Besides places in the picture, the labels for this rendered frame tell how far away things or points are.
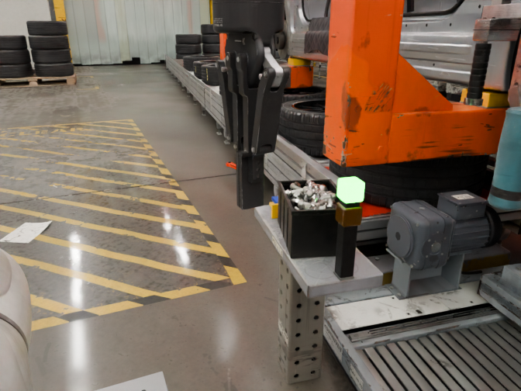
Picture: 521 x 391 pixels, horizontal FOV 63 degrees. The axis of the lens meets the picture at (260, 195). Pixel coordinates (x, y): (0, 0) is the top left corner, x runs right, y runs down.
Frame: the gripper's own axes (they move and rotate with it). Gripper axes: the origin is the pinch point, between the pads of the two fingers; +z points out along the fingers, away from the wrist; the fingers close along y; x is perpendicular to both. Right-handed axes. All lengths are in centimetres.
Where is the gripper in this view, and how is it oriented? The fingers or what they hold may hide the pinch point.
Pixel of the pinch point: (250, 179)
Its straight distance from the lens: 51.2
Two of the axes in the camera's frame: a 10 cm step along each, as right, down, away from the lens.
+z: 0.0, 9.3, 3.7
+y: 4.9, 3.2, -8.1
